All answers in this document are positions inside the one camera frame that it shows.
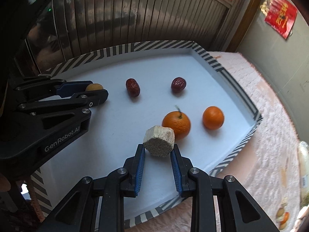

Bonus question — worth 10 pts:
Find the small brown longan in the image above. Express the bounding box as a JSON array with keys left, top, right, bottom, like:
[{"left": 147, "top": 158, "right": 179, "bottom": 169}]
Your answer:
[{"left": 85, "top": 83, "right": 104, "bottom": 91}]

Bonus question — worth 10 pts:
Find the large sugarcane cylinder piece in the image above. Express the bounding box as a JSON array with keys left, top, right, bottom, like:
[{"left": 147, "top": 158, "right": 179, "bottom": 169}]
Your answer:
[{"left": 143, "top": 126, "right": 175, "bottom": 157}]

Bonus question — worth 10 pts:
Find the dark red jujube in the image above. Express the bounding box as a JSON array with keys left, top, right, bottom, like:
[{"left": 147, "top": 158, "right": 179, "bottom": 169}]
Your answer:
[{"left": 171, "top": 77, "right": 186, "bottom": 93}]

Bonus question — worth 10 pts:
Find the orange mandarin with stem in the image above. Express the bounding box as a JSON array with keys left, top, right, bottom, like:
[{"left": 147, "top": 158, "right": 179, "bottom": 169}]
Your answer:
[{"left": 162, "top": 106, "right": 191, "bottom": 140}]

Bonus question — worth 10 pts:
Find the orange mandarin smooth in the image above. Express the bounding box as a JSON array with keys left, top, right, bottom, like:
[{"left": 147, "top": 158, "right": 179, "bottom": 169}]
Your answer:
[{"left": 203, "top": 106, "right": 225, "bottom": 130}]

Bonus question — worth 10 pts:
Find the pink quilted bed cover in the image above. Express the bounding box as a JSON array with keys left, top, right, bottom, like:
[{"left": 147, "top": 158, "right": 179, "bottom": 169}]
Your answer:
[{"left": 125, "top": 50, "right": 305, "bottom": 232}]

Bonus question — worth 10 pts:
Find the metal slatted door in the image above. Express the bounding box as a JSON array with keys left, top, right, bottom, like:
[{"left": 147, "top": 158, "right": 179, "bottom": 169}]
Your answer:
[{"left": 23, "top": 0, "right": 243, "bottom": 74}]

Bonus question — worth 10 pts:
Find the striped white cardboard tray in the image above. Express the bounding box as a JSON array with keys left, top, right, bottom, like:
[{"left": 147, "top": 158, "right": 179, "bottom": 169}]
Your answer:
[{"left": 31, "top": 41, "right": 262, "bottom": 216}]

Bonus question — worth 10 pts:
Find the red wall poster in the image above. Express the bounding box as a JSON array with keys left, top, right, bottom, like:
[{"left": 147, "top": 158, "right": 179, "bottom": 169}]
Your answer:
[{"left": 260, "top": 0, "right": 297, "bottom": 40}]

